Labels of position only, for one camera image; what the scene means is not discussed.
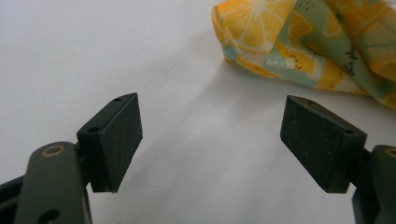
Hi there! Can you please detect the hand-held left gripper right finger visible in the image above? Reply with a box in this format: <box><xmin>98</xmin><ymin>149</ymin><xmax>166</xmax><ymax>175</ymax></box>
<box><xmin>279</xmin><ymin>94</ymin><xmax>368</xmax><ymax>194</ymax></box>

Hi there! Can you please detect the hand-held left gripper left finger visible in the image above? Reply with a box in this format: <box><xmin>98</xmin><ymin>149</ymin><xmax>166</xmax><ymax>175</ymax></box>
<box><xmin>76</xmin><ymin>91</ymin><xmax>144</xmax><ymax>194</ymax></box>

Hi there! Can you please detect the lemon print cloth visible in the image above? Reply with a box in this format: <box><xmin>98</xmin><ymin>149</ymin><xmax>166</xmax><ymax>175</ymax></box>
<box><xmin>211</xmin><ymin>0</ymin><xmax>396</xmax><ymax>109</ymax></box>

